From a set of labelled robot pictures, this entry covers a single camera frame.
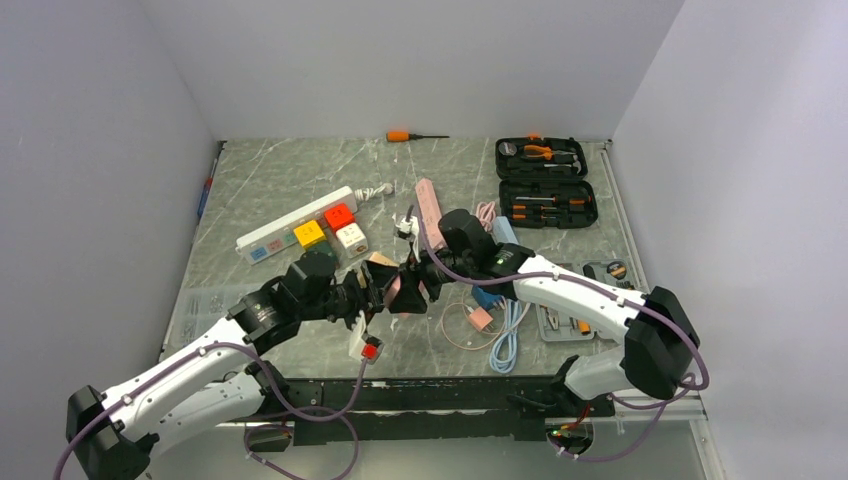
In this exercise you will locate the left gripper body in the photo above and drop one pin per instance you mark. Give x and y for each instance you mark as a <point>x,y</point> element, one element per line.
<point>345,300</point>

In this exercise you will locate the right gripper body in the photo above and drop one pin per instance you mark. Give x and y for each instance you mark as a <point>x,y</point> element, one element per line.
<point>445,268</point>

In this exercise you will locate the light blue power strip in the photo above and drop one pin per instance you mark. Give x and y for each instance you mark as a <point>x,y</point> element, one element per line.
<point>503,232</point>

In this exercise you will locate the white cube socket tiger print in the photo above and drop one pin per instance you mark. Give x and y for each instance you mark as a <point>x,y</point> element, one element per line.
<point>352,240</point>

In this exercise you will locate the dark blue cube socket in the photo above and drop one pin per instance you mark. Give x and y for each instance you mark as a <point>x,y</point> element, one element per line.
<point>488,301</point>

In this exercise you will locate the yellow cube socket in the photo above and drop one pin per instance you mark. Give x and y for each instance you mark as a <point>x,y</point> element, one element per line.
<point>309,234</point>

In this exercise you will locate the white power strip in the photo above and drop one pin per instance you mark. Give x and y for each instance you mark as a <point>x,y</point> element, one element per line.
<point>272,238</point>

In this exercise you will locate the salmon usb charger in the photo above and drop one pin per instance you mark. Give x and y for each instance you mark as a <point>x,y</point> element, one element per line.
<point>480,319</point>

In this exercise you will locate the red cube socket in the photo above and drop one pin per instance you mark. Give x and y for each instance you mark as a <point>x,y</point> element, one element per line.
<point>338,217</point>

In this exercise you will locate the pink power strip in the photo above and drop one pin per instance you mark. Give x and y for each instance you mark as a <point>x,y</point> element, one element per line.
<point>430,212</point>

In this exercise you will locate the pink cube socket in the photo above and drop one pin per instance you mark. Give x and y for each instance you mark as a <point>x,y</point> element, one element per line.
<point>391,292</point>

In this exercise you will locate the beige cube socket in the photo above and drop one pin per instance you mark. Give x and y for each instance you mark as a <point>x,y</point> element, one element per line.
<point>382,259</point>

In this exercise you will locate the green cube socket lion print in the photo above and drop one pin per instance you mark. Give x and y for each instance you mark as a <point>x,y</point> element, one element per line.
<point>323,247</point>

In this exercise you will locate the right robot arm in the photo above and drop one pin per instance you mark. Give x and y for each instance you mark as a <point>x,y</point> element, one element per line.
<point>656,348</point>

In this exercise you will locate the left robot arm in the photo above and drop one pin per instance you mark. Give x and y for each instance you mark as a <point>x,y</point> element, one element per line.
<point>221,376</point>

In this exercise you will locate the black tool case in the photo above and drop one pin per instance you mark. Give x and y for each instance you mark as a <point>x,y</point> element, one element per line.
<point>540,194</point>

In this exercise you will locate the grey tool tray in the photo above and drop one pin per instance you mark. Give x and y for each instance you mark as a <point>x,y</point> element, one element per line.
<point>603,307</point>

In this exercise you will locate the clear plastic screw box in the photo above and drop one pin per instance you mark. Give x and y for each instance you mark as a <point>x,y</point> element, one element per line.
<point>196,310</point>

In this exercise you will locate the orange pliers in case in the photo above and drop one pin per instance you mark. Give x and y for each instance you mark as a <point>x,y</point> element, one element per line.
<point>543,153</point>

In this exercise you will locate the red blue pen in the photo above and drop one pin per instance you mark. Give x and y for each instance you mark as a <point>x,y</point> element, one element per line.
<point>203,199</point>

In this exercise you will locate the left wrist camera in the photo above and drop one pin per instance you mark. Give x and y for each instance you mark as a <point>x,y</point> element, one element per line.
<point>361,344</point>

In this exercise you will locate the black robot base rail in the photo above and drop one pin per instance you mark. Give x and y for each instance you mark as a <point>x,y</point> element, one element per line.
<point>523,408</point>

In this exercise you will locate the orange handled screwdriver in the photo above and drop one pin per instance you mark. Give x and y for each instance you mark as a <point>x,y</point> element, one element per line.
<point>404,136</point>

